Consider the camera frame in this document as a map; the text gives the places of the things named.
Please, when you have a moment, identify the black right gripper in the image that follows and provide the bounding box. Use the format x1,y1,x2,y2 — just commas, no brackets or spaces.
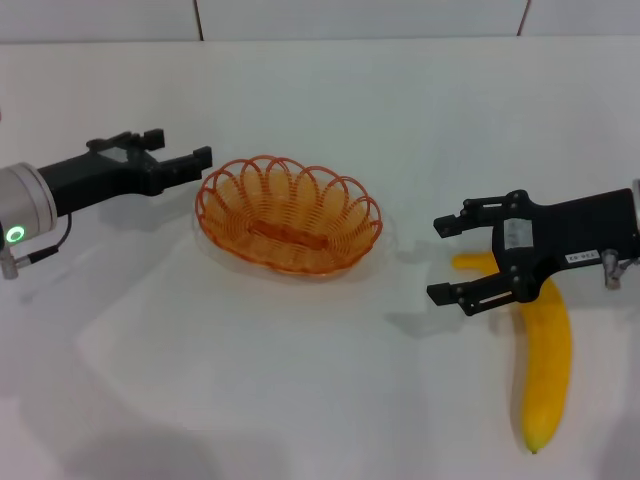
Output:
426,188,639,318

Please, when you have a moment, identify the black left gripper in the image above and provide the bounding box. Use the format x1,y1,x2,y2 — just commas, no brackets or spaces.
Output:
37,128,214,219

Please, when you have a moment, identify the orange wire oval basket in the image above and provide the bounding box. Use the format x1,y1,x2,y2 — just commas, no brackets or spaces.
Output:
194,154,384,277

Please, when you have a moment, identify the yellow banana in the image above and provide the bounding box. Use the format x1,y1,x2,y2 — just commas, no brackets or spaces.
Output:
452,252,573,455

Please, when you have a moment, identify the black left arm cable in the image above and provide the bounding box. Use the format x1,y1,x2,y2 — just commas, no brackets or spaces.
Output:
0,214,74,281

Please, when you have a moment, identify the right arm cable with plug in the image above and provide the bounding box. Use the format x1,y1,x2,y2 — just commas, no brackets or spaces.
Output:
602,249,640,290

